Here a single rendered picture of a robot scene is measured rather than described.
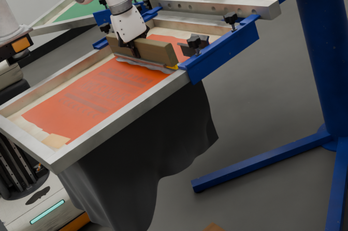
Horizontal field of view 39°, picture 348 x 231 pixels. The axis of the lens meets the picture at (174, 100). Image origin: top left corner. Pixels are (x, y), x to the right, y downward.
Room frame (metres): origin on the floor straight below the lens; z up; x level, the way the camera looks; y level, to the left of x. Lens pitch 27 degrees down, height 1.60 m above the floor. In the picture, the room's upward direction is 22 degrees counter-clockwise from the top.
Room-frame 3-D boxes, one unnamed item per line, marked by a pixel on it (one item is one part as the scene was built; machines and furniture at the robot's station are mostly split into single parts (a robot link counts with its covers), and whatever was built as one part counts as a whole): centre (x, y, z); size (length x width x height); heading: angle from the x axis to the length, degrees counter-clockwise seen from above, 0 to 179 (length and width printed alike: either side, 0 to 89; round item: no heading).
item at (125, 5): (1.63, 0.04, 1.18); 0.09 x 0.07 x 0.03; 118
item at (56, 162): (1.57, 0.15, 0.97); 0.79 x 0.58 x 0.04; 119
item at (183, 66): (1.44, -0.19, 0.97); 0.30 x 0.05 x 0.07; 119
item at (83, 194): (1.43, 0.41, 0.74); 0.45 x 0.03 x 0.43; 29
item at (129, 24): (1.62, 0.05, 1.12); 0.10 x 0.08 x 0.11; 118
